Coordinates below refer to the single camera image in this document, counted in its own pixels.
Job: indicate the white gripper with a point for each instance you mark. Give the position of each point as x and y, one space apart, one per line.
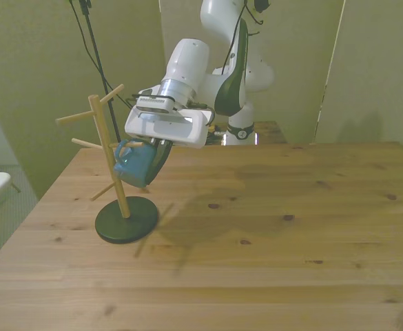
173 129

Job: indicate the wooden mug tree black base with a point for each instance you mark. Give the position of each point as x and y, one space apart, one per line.
127 222

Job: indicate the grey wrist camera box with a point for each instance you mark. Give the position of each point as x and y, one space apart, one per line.
154 103

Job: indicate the yellow emergency stop box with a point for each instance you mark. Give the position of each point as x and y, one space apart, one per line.
212 129

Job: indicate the blue enamel mug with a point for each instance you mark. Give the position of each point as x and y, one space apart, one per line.
134 165

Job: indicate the black camera stand pole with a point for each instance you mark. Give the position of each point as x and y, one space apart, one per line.
96 51

